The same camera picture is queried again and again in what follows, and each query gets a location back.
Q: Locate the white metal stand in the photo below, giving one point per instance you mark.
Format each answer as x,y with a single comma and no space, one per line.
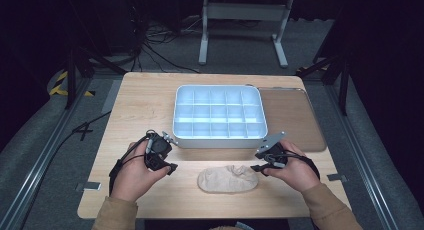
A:
245,11

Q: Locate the beige sock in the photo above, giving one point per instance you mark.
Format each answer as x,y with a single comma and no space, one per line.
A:
226,181

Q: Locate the white compartment organizer box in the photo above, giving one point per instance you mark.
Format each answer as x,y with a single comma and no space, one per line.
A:
218,143

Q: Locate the brown flat box lid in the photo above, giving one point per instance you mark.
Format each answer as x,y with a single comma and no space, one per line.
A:
295,118

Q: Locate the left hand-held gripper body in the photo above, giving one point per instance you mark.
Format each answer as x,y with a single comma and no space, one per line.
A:
159,151

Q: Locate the aluminium floor rail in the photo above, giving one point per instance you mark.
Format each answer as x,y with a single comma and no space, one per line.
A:
40,163
360,150

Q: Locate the yellow black hazard tape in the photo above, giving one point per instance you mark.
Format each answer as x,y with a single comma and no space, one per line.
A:
60,78

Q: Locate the black tripod stand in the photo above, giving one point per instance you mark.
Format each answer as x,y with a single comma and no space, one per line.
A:
71,76
343,80

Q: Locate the person's left hand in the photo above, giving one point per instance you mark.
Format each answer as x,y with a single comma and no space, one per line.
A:
133,176

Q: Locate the small gray tape piece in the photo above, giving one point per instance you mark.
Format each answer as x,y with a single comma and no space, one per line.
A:
336,177
88,186

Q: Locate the person's right hand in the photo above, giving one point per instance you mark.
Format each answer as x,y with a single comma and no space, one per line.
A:
295,173

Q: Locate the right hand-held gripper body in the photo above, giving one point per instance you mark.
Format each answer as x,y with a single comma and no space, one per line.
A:
273,150

